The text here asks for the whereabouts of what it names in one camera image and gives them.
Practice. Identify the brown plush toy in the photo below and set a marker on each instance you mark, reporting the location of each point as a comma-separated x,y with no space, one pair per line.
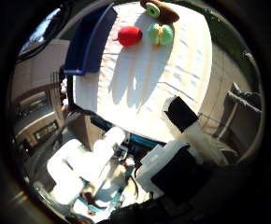
165,12

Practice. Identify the blue plastic container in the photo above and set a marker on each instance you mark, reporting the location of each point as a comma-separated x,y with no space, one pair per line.
90,43

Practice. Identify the grey outdoor chair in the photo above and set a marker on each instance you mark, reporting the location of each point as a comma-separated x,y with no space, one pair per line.
244,115

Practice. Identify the white striped tablecloth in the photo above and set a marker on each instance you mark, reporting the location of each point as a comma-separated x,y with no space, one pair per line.
148,84

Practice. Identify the green and orange plush toy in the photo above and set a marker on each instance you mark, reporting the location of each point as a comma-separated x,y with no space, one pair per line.
161,33

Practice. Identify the red plush toy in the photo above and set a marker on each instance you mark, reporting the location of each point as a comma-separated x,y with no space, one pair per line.
129,35

